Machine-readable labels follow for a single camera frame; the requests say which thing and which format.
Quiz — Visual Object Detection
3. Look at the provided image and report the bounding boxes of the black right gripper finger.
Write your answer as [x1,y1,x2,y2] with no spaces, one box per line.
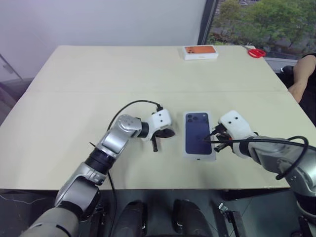
[213,143,228,153]
[200,133,220,143]

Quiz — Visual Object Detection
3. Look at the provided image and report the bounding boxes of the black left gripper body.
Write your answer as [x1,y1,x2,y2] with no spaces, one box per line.
[150,130,164,142]

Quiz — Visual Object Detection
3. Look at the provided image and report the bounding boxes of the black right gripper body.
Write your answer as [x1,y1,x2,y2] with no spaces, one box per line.
[213,124,233,147]

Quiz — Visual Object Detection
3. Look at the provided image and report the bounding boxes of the orange printed phone box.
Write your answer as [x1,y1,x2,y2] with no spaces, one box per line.
[182,44,220,61]

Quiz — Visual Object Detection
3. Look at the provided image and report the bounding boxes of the dark rounded shape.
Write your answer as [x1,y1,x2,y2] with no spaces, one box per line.
[119,200,149,237]
[172,198,211,237]

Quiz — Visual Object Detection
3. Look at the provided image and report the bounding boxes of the person's black clothing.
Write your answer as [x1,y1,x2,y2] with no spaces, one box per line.
[298,52,316,120]

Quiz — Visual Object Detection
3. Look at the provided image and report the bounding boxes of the black chair armrest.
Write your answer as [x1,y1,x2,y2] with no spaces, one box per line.
[280,65,296,75]

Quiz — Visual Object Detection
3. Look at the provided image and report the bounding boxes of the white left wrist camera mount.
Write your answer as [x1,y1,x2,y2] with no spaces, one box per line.
[142,110,173,142]

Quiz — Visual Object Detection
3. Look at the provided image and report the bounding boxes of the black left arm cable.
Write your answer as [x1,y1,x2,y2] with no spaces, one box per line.
[106,99,164,218]

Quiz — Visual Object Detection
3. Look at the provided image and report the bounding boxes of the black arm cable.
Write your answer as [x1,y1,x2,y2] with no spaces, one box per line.
[106,99,164,218]
[209,136,310,180]

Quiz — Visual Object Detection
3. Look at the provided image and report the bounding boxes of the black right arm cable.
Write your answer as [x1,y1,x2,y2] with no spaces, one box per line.
[209,136,310,180]

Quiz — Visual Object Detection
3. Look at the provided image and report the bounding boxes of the red handled scissors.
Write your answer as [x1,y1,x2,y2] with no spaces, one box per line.
[240,44,267,59]

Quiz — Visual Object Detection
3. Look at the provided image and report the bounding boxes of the dark window frame post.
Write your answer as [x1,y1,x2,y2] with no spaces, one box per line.
[197,0,216,46]

